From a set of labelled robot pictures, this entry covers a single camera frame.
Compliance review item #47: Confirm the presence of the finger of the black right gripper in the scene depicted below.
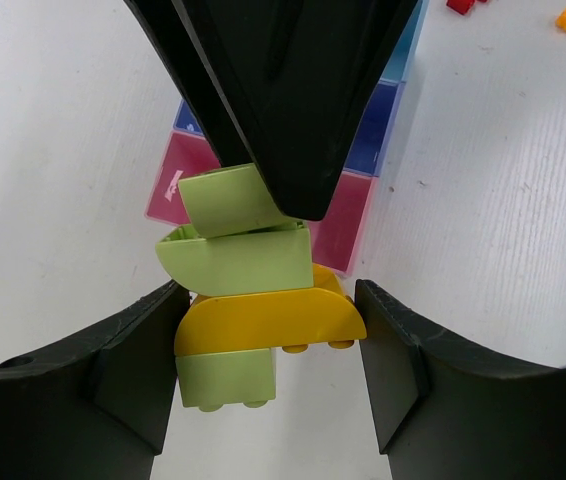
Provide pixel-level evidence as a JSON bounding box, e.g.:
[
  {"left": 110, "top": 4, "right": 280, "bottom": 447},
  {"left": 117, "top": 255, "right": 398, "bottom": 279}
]
[{"left": 129, "top": 0, "right": 416, "bottom": 221}]

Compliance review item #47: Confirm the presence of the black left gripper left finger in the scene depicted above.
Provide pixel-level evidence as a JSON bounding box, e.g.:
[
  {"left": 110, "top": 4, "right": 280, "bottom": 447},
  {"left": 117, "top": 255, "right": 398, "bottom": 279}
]
[{"left": 0, "top": 282, "right": 190, "bottom": 479}]

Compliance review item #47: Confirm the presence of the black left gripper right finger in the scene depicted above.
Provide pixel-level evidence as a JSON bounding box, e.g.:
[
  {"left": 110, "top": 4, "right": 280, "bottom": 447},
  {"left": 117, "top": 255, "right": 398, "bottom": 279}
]
[{"left": 355, "top": 280, "right": 566, "bottom": 479}]

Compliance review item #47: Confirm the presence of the light green curved lego top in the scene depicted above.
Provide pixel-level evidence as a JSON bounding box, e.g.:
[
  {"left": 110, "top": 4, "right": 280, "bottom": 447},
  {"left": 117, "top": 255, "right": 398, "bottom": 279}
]
[{"left": 178, "top": 164, "right": 294, "bottom": 238}]

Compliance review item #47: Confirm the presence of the light green curved lego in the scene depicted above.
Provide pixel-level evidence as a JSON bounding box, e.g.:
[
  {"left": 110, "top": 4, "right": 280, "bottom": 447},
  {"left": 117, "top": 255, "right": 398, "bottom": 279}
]
[
  {"left": 178, "top": 164, "right": 294, "bottom": 238},
  {"left": 156, "top": 222, "right": 313, "bottom": 297}
]

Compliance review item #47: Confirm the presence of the dark blue plastic bin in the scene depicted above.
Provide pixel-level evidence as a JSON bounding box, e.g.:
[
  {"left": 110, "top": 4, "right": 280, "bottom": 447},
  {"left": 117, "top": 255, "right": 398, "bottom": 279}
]
[{"left": 160, "top": 79, "right": 405, "bottom": 180}]

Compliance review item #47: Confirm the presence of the light blue plastic bin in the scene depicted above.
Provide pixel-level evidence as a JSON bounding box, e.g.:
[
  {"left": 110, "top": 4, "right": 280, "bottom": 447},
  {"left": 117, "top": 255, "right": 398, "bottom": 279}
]
[{"left": 380, "top": 0, "right": 429, "bottom": 84}]

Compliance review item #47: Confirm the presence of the pink plastic bin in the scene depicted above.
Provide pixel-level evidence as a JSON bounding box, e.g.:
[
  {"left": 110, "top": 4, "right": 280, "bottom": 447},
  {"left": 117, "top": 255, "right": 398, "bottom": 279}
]
[{"left": 146, "top": 130, "right": 383, "bottom": 275}]

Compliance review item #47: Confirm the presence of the red lego brick lower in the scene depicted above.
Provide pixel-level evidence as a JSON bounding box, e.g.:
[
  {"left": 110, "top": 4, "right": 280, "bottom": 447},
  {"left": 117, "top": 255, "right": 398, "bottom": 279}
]
[{"left": 446, "top": 0, "right": 475, "bottom": 15}]

